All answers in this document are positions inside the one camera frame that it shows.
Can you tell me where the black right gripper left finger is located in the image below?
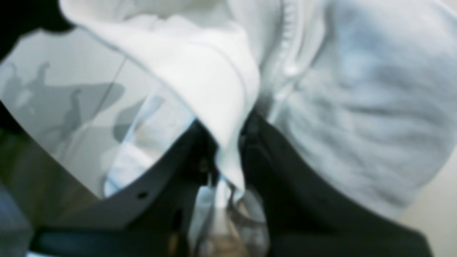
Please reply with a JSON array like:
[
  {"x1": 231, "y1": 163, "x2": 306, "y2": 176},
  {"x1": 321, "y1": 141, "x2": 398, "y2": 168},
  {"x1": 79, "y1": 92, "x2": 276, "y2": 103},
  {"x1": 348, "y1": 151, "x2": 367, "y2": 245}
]
[{"x1": 29, "y1": 120, "x2": 214, "y2": 257}]

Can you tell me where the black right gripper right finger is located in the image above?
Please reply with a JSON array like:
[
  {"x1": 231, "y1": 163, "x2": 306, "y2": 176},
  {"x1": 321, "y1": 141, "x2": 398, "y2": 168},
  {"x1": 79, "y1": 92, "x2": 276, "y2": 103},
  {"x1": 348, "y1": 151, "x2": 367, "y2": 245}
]
[{"x1": 241, "y1": 112, "x2": 432, "y2": 257}]

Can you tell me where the white t-shirt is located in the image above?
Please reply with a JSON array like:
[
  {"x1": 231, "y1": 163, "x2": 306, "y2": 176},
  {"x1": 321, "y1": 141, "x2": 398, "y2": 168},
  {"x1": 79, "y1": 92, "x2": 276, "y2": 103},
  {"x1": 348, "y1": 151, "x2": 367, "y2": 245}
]
[{"x1": 59, "y1": 0, "x2": 456, "y2": 257}]

